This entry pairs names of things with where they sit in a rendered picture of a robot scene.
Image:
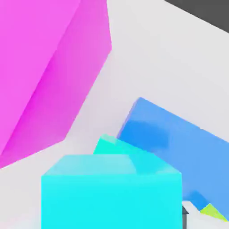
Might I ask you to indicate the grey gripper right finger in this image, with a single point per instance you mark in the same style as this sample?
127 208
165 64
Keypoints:
192 218

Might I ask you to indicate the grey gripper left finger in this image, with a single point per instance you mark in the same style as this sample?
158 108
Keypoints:
30 224

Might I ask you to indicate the small cyan cube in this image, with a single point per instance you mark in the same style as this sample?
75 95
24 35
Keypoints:
111 200

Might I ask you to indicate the small lime green cube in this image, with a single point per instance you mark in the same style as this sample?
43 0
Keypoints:
211 212

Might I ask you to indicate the small turquoise cube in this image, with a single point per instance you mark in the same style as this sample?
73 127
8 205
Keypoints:
107 145

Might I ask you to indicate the large blue box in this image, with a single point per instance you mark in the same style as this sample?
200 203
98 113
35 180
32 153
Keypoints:
178 143

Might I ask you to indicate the large magenta box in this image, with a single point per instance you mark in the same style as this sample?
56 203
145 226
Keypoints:
44 62

